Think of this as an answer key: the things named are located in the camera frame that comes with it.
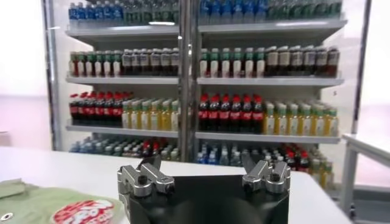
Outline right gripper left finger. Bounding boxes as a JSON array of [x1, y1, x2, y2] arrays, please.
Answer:
[[117, 155, 176, 198]]

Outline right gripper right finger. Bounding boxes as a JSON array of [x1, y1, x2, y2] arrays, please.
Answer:
[[242, 154, 292, 195]]

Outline green t-shirt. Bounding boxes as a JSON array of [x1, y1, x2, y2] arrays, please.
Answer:
[[0, 178, 126, 224]]

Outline yellow juice bottle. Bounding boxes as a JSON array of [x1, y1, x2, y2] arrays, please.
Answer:
[[311, 103, 326, 136], [263, 102, 277, 136], [287, 102, 301, 136], [169, 99, 180, 131], [130, 99, 143, 131], [160, 99, 171, 131], [310, 158, 324, 183], [141, 99, 152, 131], [151, 99, 161, 131], [321, 161, 335, 189], [121, 99, 132, 130], [324, 105, 339, 137], [299, 102, 313, 136], [275, 102, 289, 136]]

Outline blue drink bottle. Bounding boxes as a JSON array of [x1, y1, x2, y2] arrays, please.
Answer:
[[253, 0, 266, 24], [210, 0, 222, 24], [113, 0, 124, 23], [104, 1, 115, 23], [199, 0, 211, 24], [232, 0, 244, 24], [207, 150, 219, 166], [85, 1, 96, 23], [243, 0, 255, 24], [68, 1, 79, 23], [77, 1, 87, 23], [221, 0, 233, 24], [94, 1, 105, 23], [196, 150, 208, 165]]

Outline white side table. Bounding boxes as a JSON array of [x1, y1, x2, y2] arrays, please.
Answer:
[[339, 133, 390, 224]]

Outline white drinks shelf unit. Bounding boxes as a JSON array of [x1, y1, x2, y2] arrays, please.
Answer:
[[188, 0, 348, 171], [65, 0, 190, 162]]

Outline green cap tea bottle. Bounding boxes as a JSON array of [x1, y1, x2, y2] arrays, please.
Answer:
[[84, 51, 94, 77], [68, 51, 77, 77], [232, 47, 244, 79], [102, 51, 113, 77], [221, 47, 232, 79], [243, 47, 255, 79], [255, 47, 266, 79], [112, 51, 122, 77], [210, 47, 222, 79], [76, 51, 86, 77], [199, 47, 211, 79], [93, 51, 104, 77]]

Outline dark bottle beige label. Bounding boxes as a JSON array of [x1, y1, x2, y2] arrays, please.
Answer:
[[265, 45, 278, 77], [277, 45, 290, 77]]

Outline dark tea bottle white label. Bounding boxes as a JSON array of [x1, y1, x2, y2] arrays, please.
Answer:
[[121, 48, 133, 76], [314, 45, 328, 77], [289, 45, 304, 77], [326, 45, 341, 77], [160, 48, 171, 76], [302, 45, 316, 77], [150, 48, 161, 76], [140, 48, 152, 76], [131, 48, 142, 76], [169, 48, 180, 76]]

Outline glass cabinet door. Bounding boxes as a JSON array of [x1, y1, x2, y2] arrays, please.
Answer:
[[41, 0, 63, 152], [350, 0, 373, 136]]

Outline clear water bottle green label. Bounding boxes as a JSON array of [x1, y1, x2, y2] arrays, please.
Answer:
[[141, 0, 152, 24], [264, 0, 278, 21], [160, 0, 170, 24], [316, 0, 330, 19], [123, 0, 133, 24], [277, 0, 291, 20], [303, 0, 317, 19], [132, 0, 143, 24], [289, 0, 304, 20], [328, 0, 342, 19], [169, 0, 180, 24], [151, 0, 161, 24]]

